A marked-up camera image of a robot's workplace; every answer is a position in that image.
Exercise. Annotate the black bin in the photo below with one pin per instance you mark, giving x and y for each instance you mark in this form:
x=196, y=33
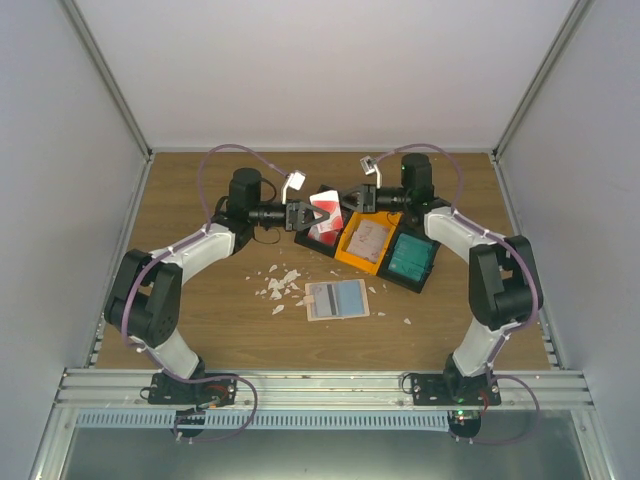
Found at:
x=323, y=243
x=385, y=274

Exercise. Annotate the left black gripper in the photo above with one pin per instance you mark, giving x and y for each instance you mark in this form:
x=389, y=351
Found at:
x=295, y=216

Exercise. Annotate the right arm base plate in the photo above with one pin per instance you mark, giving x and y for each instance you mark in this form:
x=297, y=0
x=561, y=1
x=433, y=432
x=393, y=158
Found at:
x=466, y=400

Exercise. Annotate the black bin right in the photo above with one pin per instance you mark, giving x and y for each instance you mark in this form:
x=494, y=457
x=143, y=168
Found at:
x=385, y=274

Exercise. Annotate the grey slotted cable duct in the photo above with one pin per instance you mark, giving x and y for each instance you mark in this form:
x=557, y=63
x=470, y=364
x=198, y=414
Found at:
x=270, y=419

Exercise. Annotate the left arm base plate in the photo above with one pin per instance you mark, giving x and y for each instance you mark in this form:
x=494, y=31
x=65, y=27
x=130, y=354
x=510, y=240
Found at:
x=192, y=400

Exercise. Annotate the yellow bin middle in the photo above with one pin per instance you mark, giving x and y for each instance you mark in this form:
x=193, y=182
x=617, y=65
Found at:
x=388, y=219

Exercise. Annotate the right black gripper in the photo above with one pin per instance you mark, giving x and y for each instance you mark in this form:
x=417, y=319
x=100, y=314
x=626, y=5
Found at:
x=367, y=198

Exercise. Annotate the aluminium rail frame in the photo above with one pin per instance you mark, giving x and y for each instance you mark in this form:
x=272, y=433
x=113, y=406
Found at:
x=371, y=391

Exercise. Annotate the black bin left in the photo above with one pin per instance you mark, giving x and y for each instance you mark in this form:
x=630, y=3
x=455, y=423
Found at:
x=323, y=243

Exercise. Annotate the beige leather card holder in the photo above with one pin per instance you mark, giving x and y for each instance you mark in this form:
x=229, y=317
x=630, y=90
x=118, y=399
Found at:
x=352, y=300

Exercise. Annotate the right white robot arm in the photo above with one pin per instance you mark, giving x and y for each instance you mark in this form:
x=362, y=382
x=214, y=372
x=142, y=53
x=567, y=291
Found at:
x=504, y=292

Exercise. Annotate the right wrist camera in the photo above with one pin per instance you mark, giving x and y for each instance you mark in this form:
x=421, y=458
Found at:
x=370, y=167

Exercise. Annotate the teal cards stack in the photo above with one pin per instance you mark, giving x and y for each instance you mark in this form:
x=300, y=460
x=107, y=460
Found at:
x=411, y=257

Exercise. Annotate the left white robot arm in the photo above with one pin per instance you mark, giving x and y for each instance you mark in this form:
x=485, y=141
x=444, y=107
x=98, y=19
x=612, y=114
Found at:
x=144, y=301

